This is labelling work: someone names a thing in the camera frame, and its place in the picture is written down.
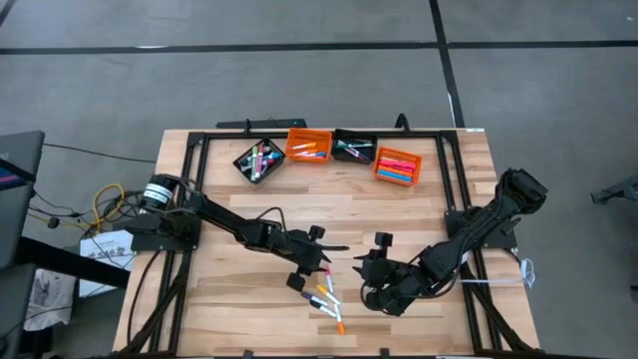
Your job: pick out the grey stand leg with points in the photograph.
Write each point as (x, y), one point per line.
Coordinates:
(618, 192)

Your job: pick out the blue cap white marker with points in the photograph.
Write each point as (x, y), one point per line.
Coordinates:
(319, 155)

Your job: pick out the orange cap white marker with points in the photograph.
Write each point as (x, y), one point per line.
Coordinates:
(340, 326)
(305, 146)

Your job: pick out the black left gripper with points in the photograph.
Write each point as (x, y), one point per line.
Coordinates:
(301, 251)

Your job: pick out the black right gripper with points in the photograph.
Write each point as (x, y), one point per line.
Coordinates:
(396, 286)

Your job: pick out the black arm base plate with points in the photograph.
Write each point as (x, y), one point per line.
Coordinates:
(144, 242)
(506, 242)

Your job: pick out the black metal table frame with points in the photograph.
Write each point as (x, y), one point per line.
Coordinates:
(224, 135)

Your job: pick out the black slotted plastic basket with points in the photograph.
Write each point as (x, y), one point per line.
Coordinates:
(270, 171)
(369, 137)

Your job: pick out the black beam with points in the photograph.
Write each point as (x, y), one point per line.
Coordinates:
(75, 261)

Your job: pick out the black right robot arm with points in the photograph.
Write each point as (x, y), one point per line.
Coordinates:
(478, 229)

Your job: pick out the purple fine whiteboard marker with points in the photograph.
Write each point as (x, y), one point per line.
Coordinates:
(358, 153)

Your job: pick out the white printed paper sheet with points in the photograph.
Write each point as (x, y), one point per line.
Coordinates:
(104, 249)

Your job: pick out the orange highlighter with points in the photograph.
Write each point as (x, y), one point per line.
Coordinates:
(396, 172)

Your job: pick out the black power strip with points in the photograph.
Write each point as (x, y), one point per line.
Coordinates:
(264, 123)

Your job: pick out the yellow-green highlighter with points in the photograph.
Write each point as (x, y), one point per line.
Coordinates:
(391, 159)

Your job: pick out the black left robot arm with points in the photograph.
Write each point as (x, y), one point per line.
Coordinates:
(224, 217)

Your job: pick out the white crumpled cloth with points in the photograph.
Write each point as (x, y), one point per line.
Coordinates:
(50, 299)

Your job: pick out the pink thick whiteboard marker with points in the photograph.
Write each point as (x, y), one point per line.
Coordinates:
(259, 157)

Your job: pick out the dark grey office chair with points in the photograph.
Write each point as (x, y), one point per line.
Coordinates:
(20, 209)

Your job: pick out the red thick whiteboard marker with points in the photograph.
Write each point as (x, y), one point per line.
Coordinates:
(271, 165)

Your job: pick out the purple cap white marker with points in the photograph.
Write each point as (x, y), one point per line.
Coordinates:
(306, 295)

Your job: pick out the orange slotted plastic basket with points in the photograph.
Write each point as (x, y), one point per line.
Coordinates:
(399, 151)
(309, 134)

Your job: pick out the black cap white marker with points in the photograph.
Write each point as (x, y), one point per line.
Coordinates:
(315, 303)

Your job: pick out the black clamp hook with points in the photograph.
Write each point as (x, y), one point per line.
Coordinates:
(398, 124)

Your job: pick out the pink highlighter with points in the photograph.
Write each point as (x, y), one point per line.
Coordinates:
(399, 163)
(399, 168)

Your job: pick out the green cap white marker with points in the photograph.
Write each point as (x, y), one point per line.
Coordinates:
(349, 145)

